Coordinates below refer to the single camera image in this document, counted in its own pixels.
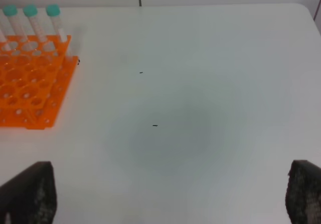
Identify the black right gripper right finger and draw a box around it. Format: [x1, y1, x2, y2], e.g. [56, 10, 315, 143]
[285, 160, 320, 224]

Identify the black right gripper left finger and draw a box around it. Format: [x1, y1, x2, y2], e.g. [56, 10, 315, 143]
[1, 161, 57, 223]

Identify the orange test tube rack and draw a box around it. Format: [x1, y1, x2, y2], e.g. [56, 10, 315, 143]
[1, 35, 79, 130]

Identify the racked tube teal cap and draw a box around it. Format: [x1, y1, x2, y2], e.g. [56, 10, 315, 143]
[46, 4, 68, 43]
[23, 5, 55, 52]
[3, 5, 32, 51]
[0, 29, 11, 51]

